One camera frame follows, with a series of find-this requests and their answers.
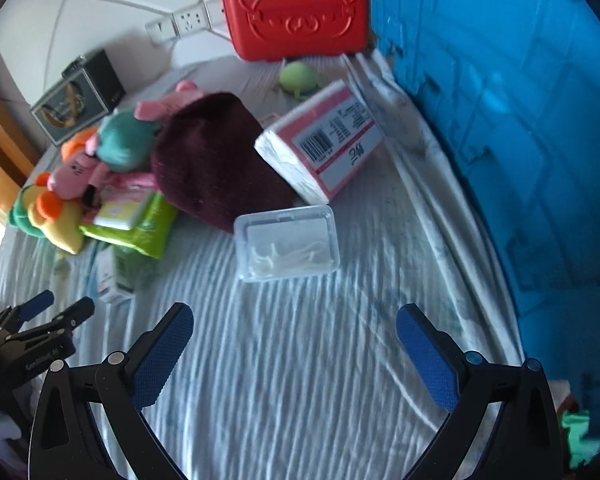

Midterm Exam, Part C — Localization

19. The clear plastic floss box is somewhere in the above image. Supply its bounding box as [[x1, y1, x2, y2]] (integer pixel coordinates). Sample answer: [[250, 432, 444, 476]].
[[234, 205, 340, 283]]

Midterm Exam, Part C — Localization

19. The green wet wipes pack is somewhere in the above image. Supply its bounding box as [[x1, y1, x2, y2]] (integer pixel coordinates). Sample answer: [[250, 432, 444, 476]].
[[79, 172, 178, 259]]

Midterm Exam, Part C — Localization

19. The yellow orange turtle plush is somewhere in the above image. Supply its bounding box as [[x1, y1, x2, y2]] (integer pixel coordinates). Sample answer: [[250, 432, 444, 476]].
[[7, 172, 85, 255]]

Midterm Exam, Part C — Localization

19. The pig plush orange dress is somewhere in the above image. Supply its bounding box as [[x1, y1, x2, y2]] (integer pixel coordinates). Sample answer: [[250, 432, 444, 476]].
[[47, 126, 110, 209]]

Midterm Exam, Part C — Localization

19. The white wall socket panel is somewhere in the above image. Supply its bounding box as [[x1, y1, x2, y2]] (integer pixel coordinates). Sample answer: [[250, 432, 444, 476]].
[[145, 0, 226, 46]]

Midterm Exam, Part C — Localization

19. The green cloth on floor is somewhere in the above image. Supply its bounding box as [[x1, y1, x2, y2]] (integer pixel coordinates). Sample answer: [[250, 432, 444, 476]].
[[560, 411, 600, 469]]

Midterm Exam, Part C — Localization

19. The small white green box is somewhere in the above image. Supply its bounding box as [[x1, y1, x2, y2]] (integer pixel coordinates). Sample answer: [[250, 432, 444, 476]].
[[96, 245, 145, 306]]

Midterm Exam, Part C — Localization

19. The striped white table cloth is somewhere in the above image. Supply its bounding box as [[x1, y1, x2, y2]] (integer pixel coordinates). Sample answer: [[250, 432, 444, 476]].
[[0, 52, 527, 480]]

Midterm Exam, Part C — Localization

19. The red plastic bear suitcase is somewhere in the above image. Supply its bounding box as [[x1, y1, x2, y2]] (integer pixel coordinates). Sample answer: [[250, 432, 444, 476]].
[[222, 0, 370, 62]]

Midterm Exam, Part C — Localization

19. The orange wooden door frame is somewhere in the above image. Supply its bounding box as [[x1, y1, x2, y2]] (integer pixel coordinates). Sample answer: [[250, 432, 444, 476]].
[[0, 99, 41, 212]]

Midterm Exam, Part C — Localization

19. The green round monster toy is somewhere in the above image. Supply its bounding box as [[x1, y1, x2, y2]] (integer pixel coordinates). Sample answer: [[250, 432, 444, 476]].
[[275, 61, 324, 100]]

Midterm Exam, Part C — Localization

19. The blue plastic storage bin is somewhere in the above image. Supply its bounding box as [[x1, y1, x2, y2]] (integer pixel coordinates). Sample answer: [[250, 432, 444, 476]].
[[372, 0, 600, 438]]

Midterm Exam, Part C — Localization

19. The red white tissue pack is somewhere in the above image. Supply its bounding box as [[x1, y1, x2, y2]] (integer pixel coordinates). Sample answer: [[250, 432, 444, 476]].
[[254, 80, 384, 205]]

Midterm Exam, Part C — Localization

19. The pig plush teal dress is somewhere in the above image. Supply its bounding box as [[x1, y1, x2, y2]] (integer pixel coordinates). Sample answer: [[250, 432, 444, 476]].
[[92, 80, 204, 174]]

